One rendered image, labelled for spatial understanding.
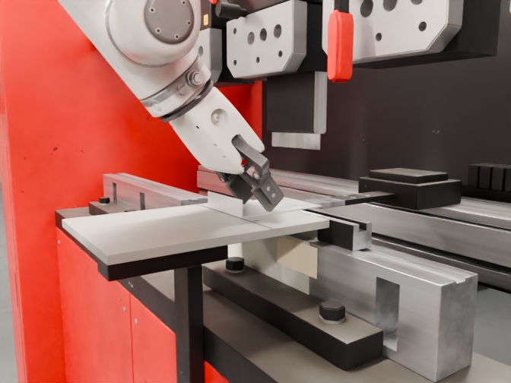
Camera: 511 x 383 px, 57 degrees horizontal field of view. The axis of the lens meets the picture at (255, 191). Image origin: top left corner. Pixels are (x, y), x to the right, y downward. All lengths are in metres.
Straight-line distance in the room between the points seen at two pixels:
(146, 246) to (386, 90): 0.84
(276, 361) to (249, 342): 0.05
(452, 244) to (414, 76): 0.49
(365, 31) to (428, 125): 0.64
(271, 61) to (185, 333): 0.35
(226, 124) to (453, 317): 0.30
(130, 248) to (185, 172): 1.06
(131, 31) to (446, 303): 0.37
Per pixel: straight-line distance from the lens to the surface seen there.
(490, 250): 0.73
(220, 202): 0.60
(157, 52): 0.44
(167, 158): 1.46
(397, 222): 0.81
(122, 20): 0.44
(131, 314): 0.84
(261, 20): 0.62
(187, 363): 0.60
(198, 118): 0.52
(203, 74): 0.53
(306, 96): 0.59
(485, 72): 1.04
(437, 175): 0.77
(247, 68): 0.64
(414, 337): 0.49
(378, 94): 1.19
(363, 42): 0.48
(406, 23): 0.45
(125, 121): 1.41
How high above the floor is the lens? 1.12
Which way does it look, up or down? 9 degrees down
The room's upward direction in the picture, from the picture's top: straight up
